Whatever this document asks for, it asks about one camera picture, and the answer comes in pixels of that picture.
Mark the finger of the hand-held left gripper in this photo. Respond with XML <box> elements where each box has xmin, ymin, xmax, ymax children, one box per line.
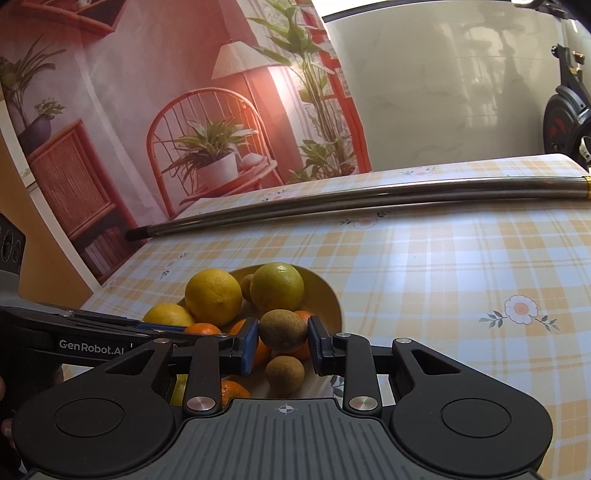
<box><xmin>131</xmin><ymin>330</ymin><xmax>174</xmax><ymax>346</ymax></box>
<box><xmin>46</xmin><ymin>308</ymin><xmax>190</xmax><ymax>335</ymax></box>

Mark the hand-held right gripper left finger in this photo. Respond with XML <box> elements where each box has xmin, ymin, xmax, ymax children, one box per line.
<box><xmin>69</xmin><ymin>318</ymin><xmax>260</xmax><ymax>414</ymax></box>

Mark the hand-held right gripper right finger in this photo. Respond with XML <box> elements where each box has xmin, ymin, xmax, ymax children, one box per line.
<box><xmin>307</xmin><ymin>315</ymin><xmax>497</xmax><ymax>411</ymax></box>

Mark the large yellow lemon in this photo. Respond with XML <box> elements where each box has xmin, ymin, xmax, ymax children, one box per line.
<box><xmin>185</xmin><ymin>269</ymin><xmax>243</xmax><ymax>327</ymax></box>
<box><xmin>142</xmin><ymin>303</ymin><xmax>196</xmax><ymax>328</ymax></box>

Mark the cream round plate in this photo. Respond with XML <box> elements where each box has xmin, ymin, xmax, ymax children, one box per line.
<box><xmin>178</xmin><ymin>264</ymin><xmax>345</xmax><ymax>401</ymax></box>

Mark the yellow-green citrus fruit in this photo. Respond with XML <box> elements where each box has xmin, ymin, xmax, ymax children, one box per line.
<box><xmin>170</xmin><ymin>374</ymin><xmax>190</xmax><ymax>407</ymax></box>
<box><xmin>250</xmin><ymin>262</ymin><xmax>305</xmax><ymax>312</ymax></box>

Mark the person's left hand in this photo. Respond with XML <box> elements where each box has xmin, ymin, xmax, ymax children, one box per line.
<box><xmin>0</xmin><ymin>376</ymin><xmax>16</xmax><ymax>446</ymax></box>

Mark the grey perforated device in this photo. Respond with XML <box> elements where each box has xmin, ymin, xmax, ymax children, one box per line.
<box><xmin>0</xmin><ymin>212</ymin><xmax>26</xmax><ymax>278</ymax></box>

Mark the checked floral tablecloth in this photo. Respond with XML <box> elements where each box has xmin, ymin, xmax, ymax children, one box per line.
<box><xmin>65</xmin><ymin>154</ymin><xmax>591</xmax><ymax>480</ymax></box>

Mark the long metal pole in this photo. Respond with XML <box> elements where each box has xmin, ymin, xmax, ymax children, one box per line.
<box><xmin>126</xmin><ymin>174</ymin><xmax>591</xmax><ymax>241</ymax></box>

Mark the black exercise bike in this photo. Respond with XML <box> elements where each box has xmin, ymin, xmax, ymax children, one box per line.
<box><xmin>510</xmin><ymin>0</ymin><xmax>591</xmax><ymax>178</ymax></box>

